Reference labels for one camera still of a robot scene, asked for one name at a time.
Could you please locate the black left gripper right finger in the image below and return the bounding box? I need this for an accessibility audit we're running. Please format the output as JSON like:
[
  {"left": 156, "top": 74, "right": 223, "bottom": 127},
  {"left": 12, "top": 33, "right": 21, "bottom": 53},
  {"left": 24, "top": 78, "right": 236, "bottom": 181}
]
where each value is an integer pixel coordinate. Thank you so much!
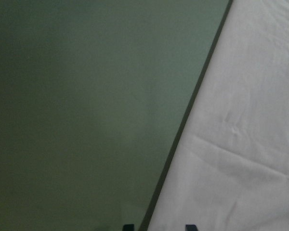
[{"left": 185, "top": 224, "right": 198, "bottom": 231}]

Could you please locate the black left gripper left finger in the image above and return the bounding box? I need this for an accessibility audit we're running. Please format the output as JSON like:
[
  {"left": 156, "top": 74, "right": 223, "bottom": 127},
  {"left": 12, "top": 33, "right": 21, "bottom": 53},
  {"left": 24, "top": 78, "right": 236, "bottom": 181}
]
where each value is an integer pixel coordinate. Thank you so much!
[{"left": 122, "top": 224, "right": 135, "bottom": 231}]

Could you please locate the pink Snoopy t-shirt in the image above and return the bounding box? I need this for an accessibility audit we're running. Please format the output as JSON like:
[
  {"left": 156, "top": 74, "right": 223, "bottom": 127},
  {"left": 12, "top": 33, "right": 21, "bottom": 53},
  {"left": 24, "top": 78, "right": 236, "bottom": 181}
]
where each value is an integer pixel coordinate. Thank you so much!
[{"left": 148, "top": 0, "right": 289, "bottom": 231}]

